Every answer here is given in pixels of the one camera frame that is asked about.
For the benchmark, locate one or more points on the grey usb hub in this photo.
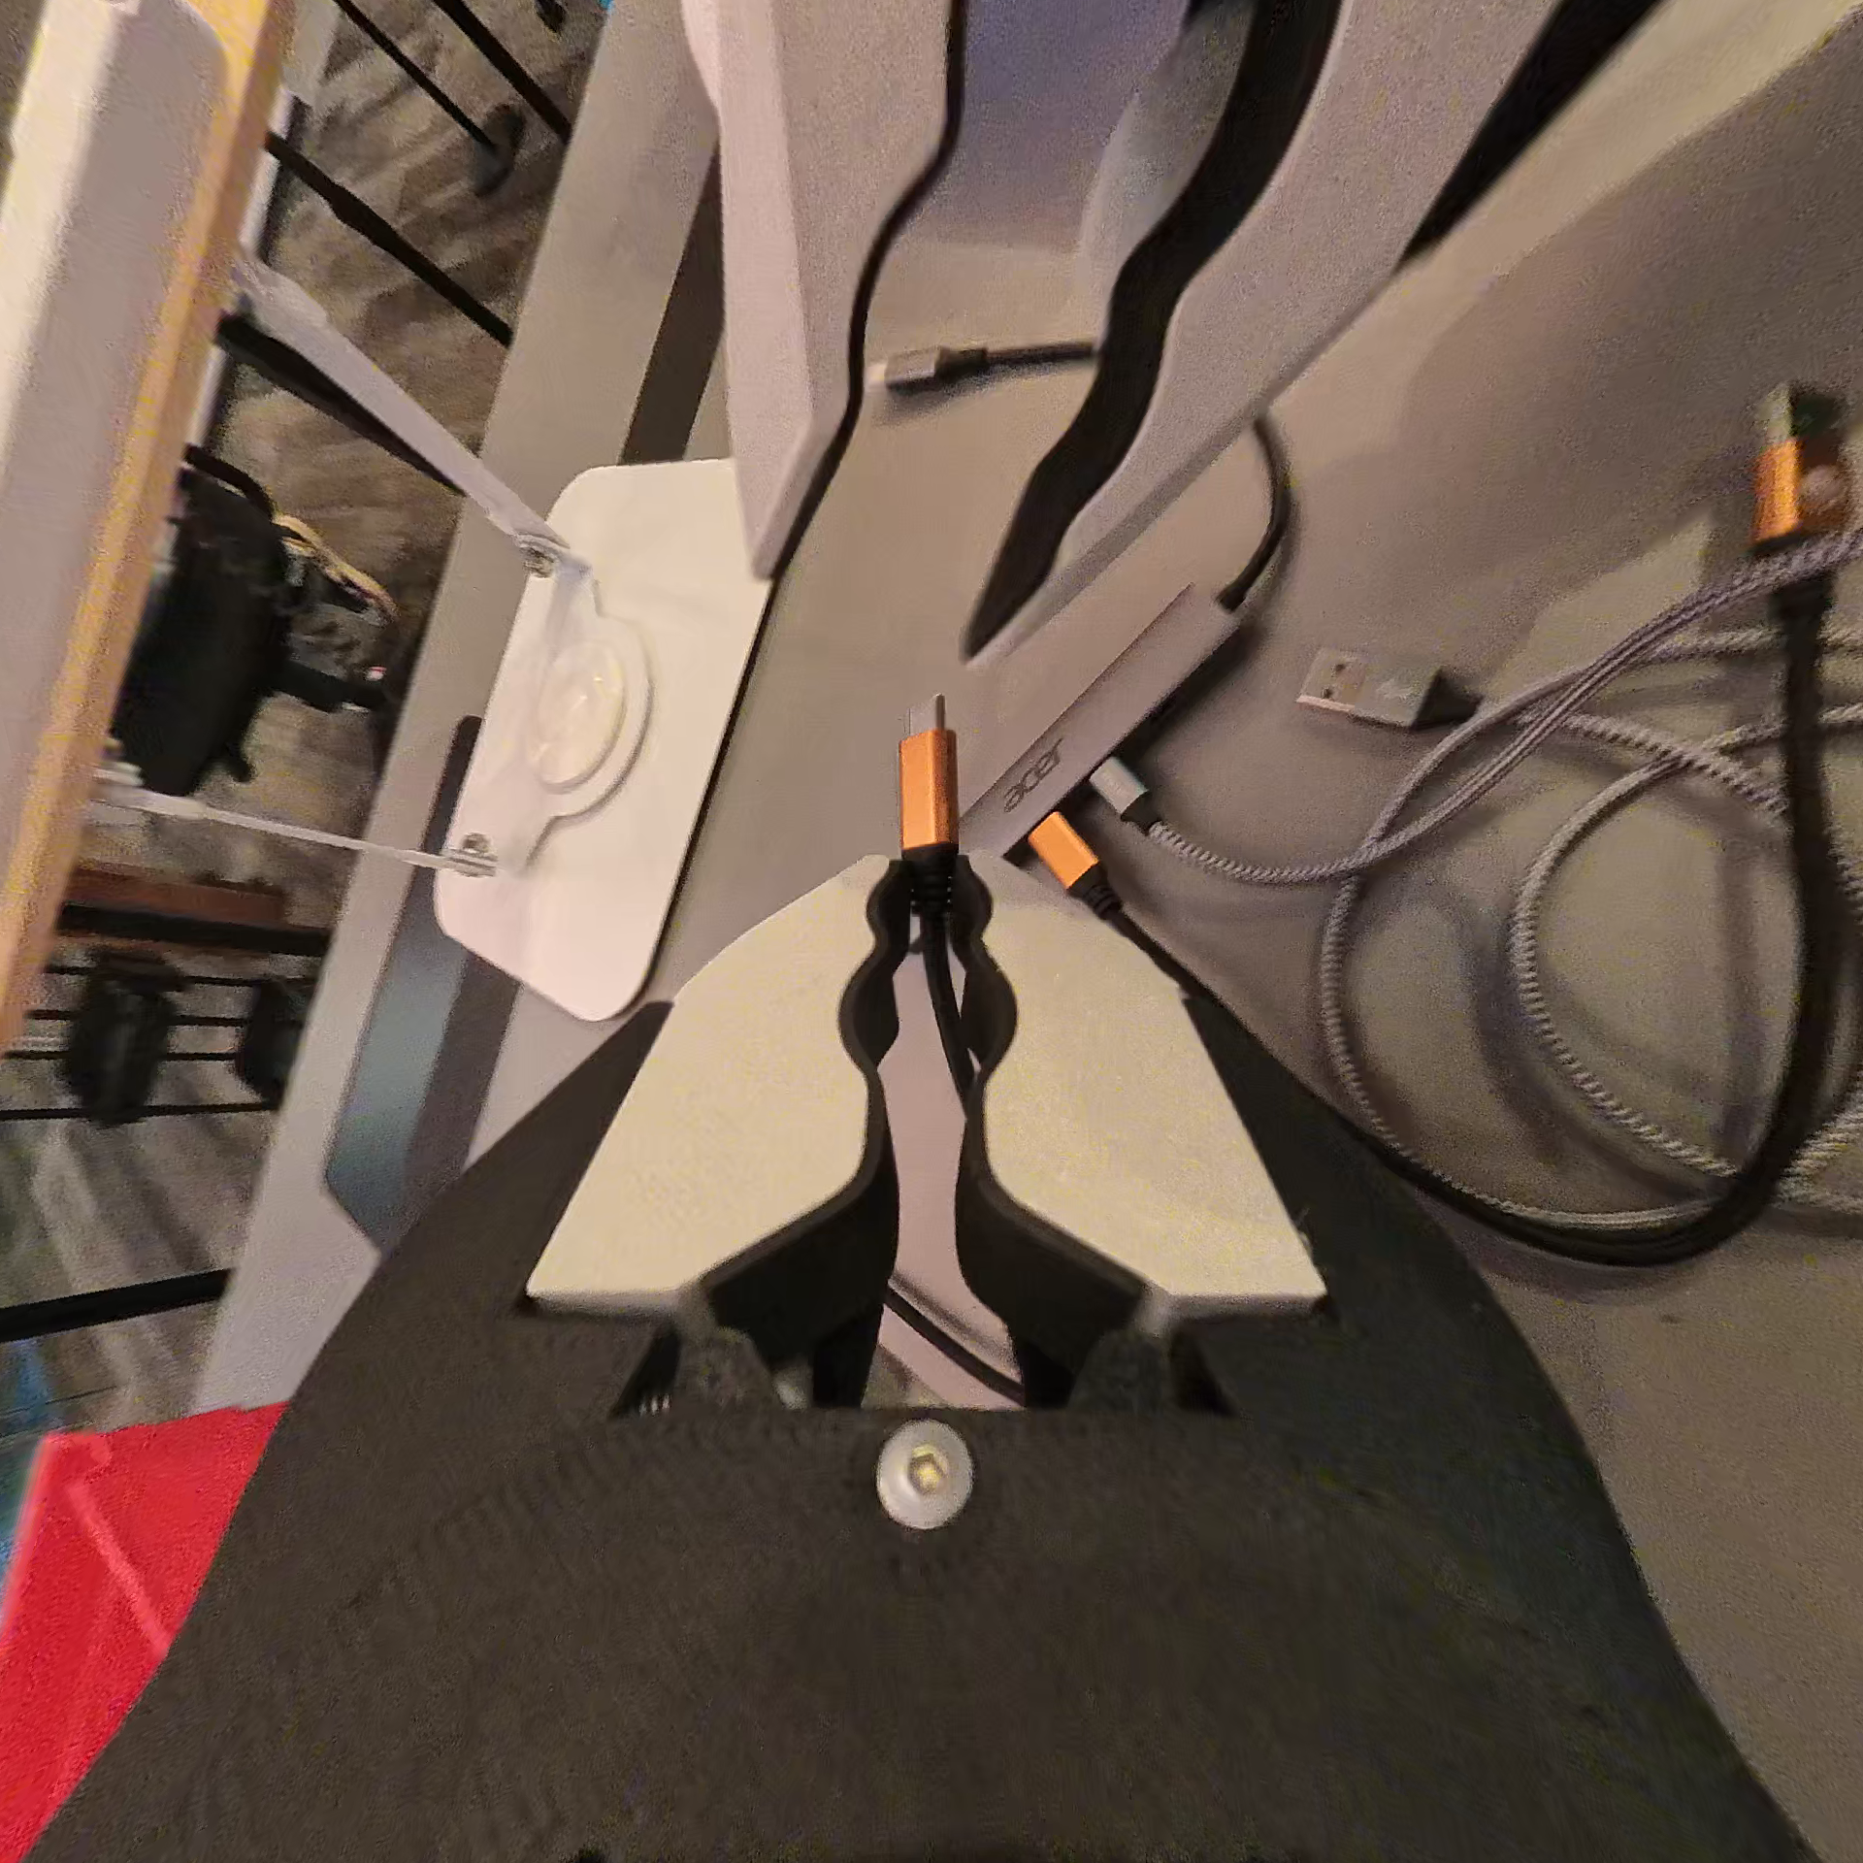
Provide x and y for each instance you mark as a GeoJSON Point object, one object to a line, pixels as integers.
{"type": "Point", "coordinates": [1092, 701]}

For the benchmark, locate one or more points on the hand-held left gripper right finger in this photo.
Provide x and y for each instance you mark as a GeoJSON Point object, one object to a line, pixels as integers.
{"type": "Point", "coordinates": [1150, 1136]}

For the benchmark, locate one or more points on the black office chair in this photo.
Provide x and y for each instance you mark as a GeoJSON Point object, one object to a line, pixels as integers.
{"type": "Point", "coordinates": [205, 643]}

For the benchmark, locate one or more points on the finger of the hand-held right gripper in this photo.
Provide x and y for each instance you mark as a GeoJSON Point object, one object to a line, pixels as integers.
{"type": "Point", "coordinates": [800, 234]}
{"type": "Point", "coordinates": [1398, 147]}

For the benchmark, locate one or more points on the red plastic bin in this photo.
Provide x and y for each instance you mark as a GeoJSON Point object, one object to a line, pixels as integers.
{"type": "Point", "coordinates": [89, 1631]}

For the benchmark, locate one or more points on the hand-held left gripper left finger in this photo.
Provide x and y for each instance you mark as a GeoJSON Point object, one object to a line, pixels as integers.
{"type": "Point", "coordinates": [714, 1136]}

